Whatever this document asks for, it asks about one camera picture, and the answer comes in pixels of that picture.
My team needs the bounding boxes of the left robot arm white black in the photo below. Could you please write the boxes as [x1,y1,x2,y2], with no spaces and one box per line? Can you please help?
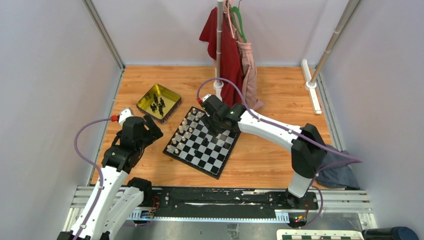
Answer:
[57,107,163,240]

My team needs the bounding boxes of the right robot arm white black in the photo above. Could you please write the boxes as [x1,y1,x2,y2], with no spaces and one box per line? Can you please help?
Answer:
[199,94,327,209]

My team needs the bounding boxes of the black pieces in tin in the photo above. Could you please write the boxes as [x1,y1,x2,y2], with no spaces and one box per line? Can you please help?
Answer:
[149,93,165,117]

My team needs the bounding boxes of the white chess pieces row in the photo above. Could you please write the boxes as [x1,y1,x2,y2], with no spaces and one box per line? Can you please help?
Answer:
[164,107,208,158]

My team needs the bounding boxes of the yellow square tin box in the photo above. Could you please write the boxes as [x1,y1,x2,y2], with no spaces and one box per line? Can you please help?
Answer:
[135,84,183,125]

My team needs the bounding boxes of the white clothes rack pole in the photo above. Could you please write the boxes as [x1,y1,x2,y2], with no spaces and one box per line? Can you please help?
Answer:
[213,0,224,100]

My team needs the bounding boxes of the black white chessboard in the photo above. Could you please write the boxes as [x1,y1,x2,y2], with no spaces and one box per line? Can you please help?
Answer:
[162,106,240,179]

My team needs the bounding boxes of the pink hanging garment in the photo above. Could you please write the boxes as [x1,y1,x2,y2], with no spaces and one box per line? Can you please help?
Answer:
[223,0,264,111]

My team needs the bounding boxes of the red hanging shirt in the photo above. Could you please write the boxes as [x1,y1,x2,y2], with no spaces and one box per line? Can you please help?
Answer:
[199,7,243,107]

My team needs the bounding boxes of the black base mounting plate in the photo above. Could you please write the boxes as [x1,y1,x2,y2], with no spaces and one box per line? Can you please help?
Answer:
[139,186,319,220]

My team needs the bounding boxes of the white rack foot bar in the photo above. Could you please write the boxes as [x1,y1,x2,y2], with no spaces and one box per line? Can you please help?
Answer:
[300,59,323,115]

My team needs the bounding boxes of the green clothes hanger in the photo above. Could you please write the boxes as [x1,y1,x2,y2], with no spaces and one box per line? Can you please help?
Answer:
[229,6,248,43]

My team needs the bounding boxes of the grey crumpled cloth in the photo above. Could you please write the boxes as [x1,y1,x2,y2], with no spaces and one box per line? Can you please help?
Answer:
[315,151,360,190]

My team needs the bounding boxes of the silver diagonal rack pole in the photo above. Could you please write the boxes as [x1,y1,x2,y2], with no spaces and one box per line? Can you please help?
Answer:
[311,0,362,83]

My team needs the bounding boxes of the dark blue object corner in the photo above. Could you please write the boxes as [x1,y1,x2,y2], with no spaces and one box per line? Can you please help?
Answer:
[361,226,419,240]

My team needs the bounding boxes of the aluminium frame rail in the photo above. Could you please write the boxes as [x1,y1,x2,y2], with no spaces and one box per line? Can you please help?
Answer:
[62,185,379,231]

